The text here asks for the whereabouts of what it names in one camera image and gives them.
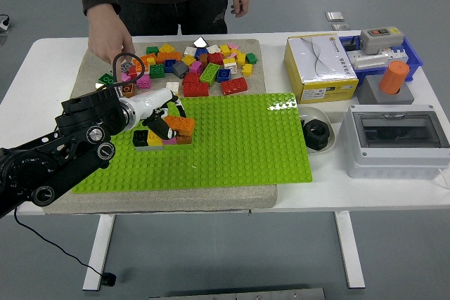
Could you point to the person's left hand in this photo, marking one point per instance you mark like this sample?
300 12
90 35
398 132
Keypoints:
242 1

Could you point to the person's right hand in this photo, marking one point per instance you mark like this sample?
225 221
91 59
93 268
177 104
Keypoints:
107 33

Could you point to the magenta square building brick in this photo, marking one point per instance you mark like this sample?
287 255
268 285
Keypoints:
195 66

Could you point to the white bowl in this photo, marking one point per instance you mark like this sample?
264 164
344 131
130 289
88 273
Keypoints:
316 113

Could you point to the green studded baseplate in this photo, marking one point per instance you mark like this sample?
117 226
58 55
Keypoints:
246 145

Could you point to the grey square block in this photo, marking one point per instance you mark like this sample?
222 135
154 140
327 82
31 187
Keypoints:
369 92

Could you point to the large black hex nut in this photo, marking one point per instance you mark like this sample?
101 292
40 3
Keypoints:
316 135

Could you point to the pink small building brick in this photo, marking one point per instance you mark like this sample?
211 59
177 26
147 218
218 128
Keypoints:
232 46
125 77

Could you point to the green small building brick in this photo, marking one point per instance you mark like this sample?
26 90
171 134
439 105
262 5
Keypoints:
152 50
251 58

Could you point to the dark grey building brick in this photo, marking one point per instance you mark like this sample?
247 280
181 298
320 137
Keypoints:
180 69

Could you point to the blue plastic bin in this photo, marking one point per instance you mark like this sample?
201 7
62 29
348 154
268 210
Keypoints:
413 55

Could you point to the pink square building brick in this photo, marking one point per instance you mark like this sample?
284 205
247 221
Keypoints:
145 82
169 142

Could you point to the white terminal block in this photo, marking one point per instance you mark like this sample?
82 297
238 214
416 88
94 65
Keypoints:
367 61

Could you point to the yellow and white cardboard box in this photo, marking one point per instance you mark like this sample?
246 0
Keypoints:
316 64

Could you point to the red long building brick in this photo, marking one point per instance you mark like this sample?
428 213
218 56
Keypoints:
234 85
195 89

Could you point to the blue square building brick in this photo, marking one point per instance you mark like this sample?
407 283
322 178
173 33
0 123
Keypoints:
170 65
223 75
201 52

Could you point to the shiny mirror-faced brick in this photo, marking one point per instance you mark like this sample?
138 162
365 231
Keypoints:
200 42

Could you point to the orange long building brick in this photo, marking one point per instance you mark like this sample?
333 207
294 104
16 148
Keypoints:
147 57
168 57
181 125

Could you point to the brown square building brick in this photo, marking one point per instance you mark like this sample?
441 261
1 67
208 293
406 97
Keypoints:
128 90
184 140

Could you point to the yellow long building brick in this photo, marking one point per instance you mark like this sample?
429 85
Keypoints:
99 85

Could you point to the metal floor plate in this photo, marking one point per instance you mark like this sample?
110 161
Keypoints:
341 27
335 15

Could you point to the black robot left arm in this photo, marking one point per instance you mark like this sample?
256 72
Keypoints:
88 114

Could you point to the white square building brick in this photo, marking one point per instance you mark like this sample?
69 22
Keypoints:
213 48
230 65
172 85
190 51

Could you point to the yellow small building brick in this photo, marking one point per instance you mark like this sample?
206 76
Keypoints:
225 50
151 61
240 58
247 69

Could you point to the black power adapter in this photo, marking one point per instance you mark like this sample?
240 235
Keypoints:
349 46

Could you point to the black square building brick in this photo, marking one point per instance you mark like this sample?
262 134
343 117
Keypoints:
140 137

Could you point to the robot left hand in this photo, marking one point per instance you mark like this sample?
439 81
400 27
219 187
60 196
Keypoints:
151 99

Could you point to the grey-brown mat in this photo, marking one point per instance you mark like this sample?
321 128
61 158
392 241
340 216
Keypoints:
228 201

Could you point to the grey enclosure with clear lid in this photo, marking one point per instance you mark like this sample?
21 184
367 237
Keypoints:
397 163

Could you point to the white table leg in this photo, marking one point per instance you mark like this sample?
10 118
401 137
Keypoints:
100 251
349 251

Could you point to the dark green long building brick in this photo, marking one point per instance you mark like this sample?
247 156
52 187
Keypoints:
105 78

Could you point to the grey metal plate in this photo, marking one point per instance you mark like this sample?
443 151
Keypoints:
246 294

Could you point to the orange square brick white base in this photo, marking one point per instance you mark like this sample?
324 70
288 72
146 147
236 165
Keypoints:
145 68

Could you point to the white floor power socket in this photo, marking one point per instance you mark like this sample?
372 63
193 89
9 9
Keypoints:
4 26

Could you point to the orange cylinder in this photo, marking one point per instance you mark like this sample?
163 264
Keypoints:
393 77

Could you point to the grey flat studded plate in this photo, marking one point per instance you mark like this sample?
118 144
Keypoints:
126 66

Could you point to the lime green long building brick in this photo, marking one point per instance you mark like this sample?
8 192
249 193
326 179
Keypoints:
210 73
178 146

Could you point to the red square building brick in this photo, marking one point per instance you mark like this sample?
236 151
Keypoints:
215 58
191 77

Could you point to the red small building brick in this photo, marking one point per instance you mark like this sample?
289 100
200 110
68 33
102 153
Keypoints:
132 73

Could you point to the grey push-button switch box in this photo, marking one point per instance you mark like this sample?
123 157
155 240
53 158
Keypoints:
381 41

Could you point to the brown small building brick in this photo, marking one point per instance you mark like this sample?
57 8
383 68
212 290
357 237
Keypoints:
203 58

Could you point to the white and blue circuit breaker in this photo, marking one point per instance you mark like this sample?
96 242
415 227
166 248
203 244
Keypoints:
399 55

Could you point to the grey long building brick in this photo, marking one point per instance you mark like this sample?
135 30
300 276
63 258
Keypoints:
149 148

